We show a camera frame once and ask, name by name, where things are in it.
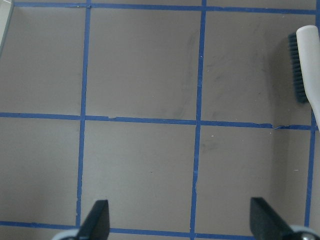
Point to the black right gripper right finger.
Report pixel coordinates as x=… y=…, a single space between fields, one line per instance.
x=266 y=224

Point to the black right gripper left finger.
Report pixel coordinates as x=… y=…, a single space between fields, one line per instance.
x=97 y=223

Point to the beige brush with dark bristles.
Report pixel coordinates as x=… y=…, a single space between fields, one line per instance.
x=304 y=51

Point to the beige plastic dustpan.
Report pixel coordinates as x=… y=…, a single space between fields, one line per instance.
x=6 y=10

